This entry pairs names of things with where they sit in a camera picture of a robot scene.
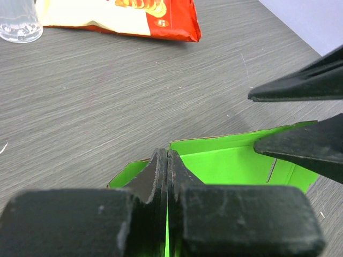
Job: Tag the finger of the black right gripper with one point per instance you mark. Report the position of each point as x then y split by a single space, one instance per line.
320 80
316 147

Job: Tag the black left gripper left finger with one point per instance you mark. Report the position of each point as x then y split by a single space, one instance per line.
127 221

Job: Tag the orange beige snack bag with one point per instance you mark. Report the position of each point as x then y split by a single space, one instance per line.
169 20

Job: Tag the clear plastic water bottle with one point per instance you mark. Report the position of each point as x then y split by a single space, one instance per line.
19 21

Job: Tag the green paper box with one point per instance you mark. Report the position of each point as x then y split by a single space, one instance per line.
231 159

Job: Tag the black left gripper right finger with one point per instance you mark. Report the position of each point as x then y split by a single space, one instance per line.
237 220

